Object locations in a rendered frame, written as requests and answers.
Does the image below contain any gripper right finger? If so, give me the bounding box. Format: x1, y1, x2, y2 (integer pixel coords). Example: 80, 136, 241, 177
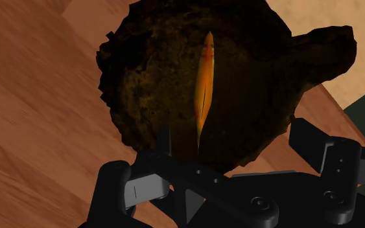
288, 117, 365, 225

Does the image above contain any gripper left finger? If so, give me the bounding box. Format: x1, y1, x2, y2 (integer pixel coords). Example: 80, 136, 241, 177
86, 126, 280, 228

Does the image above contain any orange pointed utensil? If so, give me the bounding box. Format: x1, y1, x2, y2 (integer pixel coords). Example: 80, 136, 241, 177
194, 30, 215, 155

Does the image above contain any dark brown rough pan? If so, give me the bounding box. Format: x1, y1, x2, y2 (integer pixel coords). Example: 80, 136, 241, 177
95, 0, 358, 174

